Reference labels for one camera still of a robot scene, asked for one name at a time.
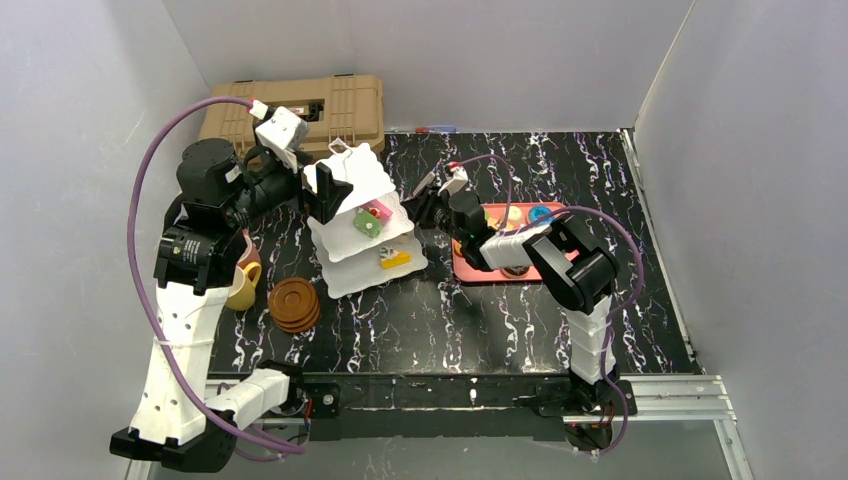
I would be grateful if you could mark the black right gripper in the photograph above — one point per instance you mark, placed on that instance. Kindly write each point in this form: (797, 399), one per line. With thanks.
(431, 210)

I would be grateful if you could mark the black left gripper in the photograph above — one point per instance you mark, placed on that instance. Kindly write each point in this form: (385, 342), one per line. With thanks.
(315, 191)

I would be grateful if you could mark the green roll cake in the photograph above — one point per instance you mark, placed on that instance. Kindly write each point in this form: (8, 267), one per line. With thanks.
(367, 223)

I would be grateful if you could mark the pink cake slice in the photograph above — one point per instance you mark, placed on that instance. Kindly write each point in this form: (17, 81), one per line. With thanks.
(379, 210)

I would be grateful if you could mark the yellow cake slice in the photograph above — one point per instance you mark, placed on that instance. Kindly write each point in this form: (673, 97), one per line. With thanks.
(390, 257)

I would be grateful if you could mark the white three-tier cake stand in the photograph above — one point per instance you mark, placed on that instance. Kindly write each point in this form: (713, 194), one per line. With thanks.
(350, 260)

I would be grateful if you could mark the yellow cake with cherry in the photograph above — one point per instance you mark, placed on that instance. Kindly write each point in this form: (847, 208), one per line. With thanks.
(493, 221)

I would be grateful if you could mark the tan plastic tool case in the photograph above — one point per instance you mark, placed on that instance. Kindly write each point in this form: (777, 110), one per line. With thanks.
(348, 107)

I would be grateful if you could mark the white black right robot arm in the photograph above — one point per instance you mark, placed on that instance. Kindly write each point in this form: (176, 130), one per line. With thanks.
(578, 272)

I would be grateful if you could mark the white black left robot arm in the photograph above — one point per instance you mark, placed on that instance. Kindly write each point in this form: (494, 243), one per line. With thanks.
(196, 262)

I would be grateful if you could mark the white round cake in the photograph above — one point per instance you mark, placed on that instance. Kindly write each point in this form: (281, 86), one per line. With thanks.
(514, 219)

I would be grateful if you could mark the pink mug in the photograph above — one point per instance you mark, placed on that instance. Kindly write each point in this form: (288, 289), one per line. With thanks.
(250, 254)

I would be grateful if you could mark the chocolate donut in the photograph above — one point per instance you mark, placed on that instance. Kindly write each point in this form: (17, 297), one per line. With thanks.
(515, 272)

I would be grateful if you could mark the blue donut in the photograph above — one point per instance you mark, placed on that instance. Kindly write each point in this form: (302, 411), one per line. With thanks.
(539, 215)

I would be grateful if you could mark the stack of brown wooden coasters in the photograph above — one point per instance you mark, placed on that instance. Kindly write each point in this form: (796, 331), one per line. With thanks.
(294, 305)

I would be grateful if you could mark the yellow mug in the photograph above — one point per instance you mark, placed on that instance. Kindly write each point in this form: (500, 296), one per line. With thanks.
(242, 292)

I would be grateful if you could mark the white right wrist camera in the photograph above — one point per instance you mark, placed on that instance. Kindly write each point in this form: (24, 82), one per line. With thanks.
(456, 179)

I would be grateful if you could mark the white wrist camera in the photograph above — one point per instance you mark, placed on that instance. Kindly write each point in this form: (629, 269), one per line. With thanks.
(281, 131)
(456, 179)

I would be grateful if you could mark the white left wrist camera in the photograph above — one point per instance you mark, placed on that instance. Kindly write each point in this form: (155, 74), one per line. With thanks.
(281, 131)

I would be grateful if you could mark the aluminium frame rail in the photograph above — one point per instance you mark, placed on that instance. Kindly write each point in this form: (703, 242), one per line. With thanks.
(663, 397)

